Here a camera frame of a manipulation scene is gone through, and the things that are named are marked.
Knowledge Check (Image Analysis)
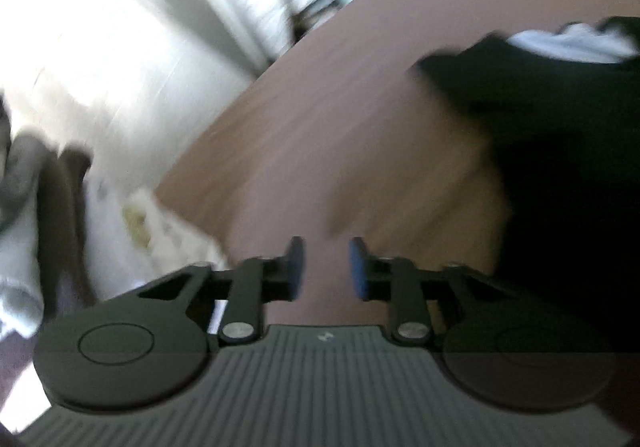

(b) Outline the white folded garment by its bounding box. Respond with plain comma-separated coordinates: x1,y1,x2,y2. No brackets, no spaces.
505,22,640,64

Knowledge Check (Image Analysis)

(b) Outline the black garment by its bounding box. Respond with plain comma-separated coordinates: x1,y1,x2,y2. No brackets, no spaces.
415,16,640,343

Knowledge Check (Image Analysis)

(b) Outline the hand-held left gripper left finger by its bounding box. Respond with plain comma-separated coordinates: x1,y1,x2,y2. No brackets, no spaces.
105,236,306,346

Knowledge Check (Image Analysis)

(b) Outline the grey cloth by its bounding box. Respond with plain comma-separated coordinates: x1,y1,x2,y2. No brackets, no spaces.
0,97,96,333

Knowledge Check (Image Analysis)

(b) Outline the white clothes pile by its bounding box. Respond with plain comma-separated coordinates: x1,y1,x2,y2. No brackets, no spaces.
82,177,228,300

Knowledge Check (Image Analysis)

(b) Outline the white wardrobe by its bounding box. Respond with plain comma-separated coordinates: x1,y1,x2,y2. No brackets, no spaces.
0,0,301,143

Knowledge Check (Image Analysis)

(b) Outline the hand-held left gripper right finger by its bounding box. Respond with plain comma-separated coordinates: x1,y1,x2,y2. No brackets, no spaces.
349,236,542,348

